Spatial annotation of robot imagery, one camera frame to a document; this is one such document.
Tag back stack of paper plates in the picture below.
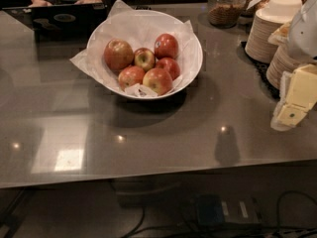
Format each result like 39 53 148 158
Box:
245 8 288 63

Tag small yellow-red apple centre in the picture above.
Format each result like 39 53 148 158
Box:
134 48 156 71

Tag red apple middle right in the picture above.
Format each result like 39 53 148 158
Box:
156 58 180 79

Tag white paper bowl on stack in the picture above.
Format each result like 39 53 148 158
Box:
256 0 302 24

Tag red apple front left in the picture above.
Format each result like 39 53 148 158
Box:
118 65 145 90

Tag white paper liner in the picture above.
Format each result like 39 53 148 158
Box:
69 0 196 98

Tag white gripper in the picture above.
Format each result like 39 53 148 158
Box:
267 0 317 131

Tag red apple back right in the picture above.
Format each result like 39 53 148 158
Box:
155 34 178 59

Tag black laptop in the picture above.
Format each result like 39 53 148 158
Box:
3 3 108 38

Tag dark box under table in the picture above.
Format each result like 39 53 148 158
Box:
195 194 263 228

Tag person's right hand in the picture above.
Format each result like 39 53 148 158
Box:
29 0 53 7

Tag black cable on floor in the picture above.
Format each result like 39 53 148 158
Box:
120 190 317 238

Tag black mat under plates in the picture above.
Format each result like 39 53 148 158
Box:
245 52 279 101

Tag red apple front right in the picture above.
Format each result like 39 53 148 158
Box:
143 68 172 96

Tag glass jar with cereal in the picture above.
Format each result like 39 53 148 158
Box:
207 0 246 28

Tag large red apple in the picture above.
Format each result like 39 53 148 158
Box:
104 39 134 70

